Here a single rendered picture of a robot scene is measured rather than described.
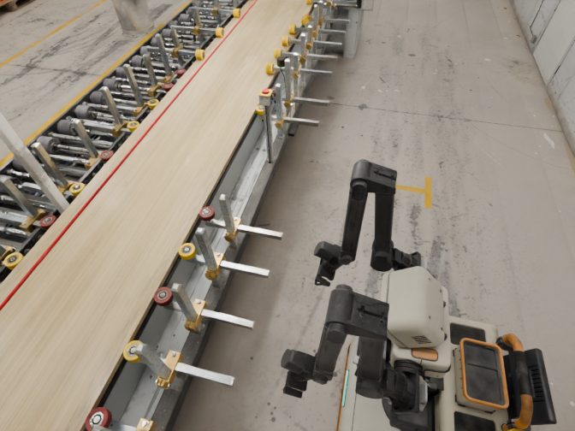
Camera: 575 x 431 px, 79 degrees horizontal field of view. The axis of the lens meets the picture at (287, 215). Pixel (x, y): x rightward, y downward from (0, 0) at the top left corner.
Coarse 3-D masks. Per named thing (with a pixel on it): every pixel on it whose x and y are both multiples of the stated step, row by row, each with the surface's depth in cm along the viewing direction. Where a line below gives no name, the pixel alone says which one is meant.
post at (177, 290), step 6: (174, 288) 133; (180, 288) 134; (174, 294) 136; (180, 294) 135; (186, 294) 140; (180, 300) 139; (186, 300) 141; (180, 306) 144; (186, 306) 142; (192, 306) 148; (186, 312) 148; (192, 312) 150; (192, 318) 151; (198, 330) 162
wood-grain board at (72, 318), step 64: (256, 64) 290; (192, 128) 235; (128, 192) 197; (192, 192) 196; (64, 256) 170; (128, 256) 169; (0, 320) 149; (64, 320) 149; (128, 320) 148; (0, 384) 133; (64, 384) 132
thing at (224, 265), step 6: (192, 258) 174; (198, 258) 174; (204, 264) 175; (222, 264) 171; (228, 264) 171; (234, 264) 171; (240, 264) 171; (234, 270) 171; (240, 270) 170; (246, 270) 169; (252, 270) 169; (258, 270) 169; (264, 270) 169; (258, 276) 170; (264, 276) 168
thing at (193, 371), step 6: (162, 360) 143; (180, 366) 141; (186, 366) 141; (192, 366) 141; (180, 372) 142; (186, 372) 140; (192, 372) 140; (198, 372) 140; (204, 372) 140; (210, 372) 140; (204, 378) 139; (210, 378) 138; (216, 378) 138; (222, 378) 138; (228, 378) 138; (222, 384) 139; (228, 384) 136
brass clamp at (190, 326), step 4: (196, 300) 161; (196, 304) 160; (200, 304) 160; (204, 304) 160; (196, 308) 159; (200, 308) 159; (204, 308) 160; (200, 312) 157; (200, 316) 158; (196, 320) 155; (200, 320) 159; (184, 324) 156; (188, 324) 154; (192, 324) 154; (196, 324) 155; (188, 328) 155; (192, 328) 153; (196, 328) 155
